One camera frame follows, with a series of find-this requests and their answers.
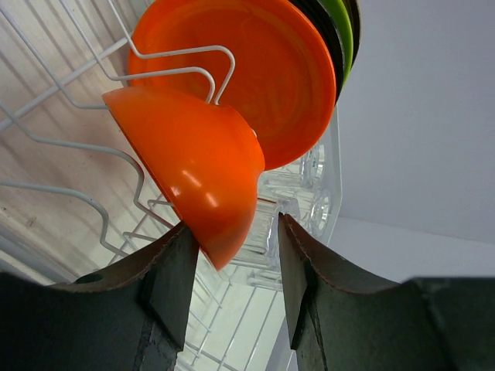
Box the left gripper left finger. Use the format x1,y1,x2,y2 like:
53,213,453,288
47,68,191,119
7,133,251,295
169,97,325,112
1,223,199,370

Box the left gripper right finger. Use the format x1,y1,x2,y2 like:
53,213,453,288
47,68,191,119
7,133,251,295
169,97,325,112
278,213,494,370

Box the orange bowl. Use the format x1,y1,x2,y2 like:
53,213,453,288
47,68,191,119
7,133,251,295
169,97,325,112
102,86,265,271

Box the orange plate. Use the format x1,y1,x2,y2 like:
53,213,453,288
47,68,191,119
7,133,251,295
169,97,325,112
128,1,336,170

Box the clear plastic rack tray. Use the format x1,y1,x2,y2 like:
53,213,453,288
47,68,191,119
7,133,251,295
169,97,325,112
220,116,343,370

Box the clear glass front left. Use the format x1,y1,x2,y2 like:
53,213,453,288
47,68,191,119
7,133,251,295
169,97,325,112
231,171,300,291

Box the clear glass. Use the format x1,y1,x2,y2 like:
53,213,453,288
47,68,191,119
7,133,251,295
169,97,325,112
231,171,300,291
297,144,333,238

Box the clear glass back left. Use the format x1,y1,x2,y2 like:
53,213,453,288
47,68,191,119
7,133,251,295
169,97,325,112
297,144,333,238

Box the green plate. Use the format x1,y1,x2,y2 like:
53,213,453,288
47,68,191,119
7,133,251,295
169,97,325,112
320,0,353,89

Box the black plate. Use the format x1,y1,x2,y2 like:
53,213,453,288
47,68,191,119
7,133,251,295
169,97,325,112
290,0,345,101

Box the olive brown plate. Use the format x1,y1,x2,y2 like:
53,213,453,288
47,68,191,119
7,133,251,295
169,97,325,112
345,0,361,64

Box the white wire dish rack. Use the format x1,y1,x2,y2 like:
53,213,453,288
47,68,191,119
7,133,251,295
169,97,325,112
0,0,279,371

